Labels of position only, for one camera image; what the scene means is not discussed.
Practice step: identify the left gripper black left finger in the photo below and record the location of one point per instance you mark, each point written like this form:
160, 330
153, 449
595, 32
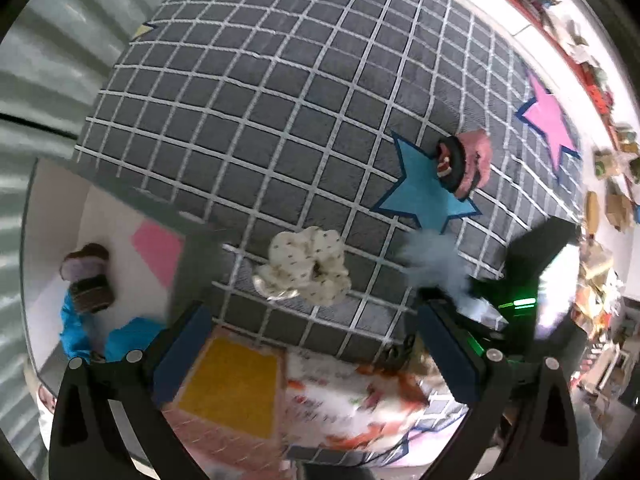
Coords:
107, 412

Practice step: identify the grey checked star rug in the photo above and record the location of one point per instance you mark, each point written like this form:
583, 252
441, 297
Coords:
273, 115

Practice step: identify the cream dotted scrunchie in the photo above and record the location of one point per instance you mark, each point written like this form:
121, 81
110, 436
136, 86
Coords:
308, 264

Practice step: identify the pink black small toy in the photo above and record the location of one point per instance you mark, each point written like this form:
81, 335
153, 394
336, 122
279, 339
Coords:
463, 162

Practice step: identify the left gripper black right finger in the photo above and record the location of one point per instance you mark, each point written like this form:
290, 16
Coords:
542, 443

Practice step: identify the pink tissue box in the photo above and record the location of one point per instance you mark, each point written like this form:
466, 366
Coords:
253, 411

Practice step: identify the white storage box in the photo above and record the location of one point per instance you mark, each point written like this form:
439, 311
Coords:
116, 252

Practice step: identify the light blue fluffy cloth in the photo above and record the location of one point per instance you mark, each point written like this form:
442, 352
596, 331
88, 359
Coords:
431, 261

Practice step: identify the pink sponge block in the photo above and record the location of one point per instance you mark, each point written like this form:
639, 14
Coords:
160, 249

